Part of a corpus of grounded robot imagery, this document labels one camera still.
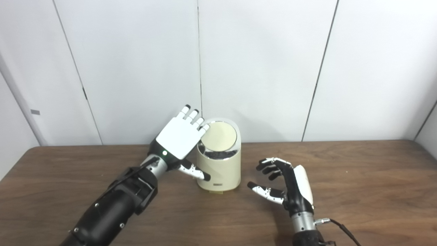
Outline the white slanted wall post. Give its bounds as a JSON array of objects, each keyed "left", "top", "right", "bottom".
[{"left": 0, "top": 51, "right": 47, "bottom": 146}]

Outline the cream-colored bin body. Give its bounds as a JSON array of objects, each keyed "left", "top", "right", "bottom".
[{"left": 196, "top": 118, "right": 242, "bottom": 192}]

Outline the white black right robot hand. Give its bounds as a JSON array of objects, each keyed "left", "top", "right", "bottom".
[{"left": 247, "top": 158, "right": 314, "bottom": 217}]

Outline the round cream bin lid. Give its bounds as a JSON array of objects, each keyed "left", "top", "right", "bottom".
[{"left": 201, "top": 122, "right": 237, "bottom": 151}]

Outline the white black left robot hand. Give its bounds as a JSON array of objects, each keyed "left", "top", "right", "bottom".
[{"left": 148, "top": 105, "right": 211, "bottom": 181}]

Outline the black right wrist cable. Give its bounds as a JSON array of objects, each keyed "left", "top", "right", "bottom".
[{"left": 314, "top": 218, "right": 362, "bottom": 246}]

